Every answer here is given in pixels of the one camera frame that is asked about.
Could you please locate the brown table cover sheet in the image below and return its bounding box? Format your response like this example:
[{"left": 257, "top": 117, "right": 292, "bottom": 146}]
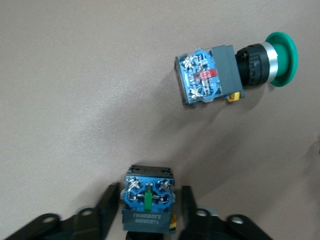
[{"left": 0, "top": 0, "right": 320, "bottom": 240}]

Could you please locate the red mushroom button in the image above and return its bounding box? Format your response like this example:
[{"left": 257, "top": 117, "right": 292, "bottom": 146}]
[{"left": 119, "top": 164, "right": 177, "bottom": 240}]

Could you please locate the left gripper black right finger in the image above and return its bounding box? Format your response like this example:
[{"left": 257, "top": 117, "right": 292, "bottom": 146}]
[{"left": 178, "top": 185, "right": 275, "bottom": 240}]

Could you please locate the green mushroom push button switch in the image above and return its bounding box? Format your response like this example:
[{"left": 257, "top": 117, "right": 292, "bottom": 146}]
[{"left": 173, "top": 31, "right": 299, "bottom": 107}]

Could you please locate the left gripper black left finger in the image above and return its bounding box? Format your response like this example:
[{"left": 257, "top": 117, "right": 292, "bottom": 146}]
[{"left": 4, "top": 182, "right": 121, "bottom": 240}]

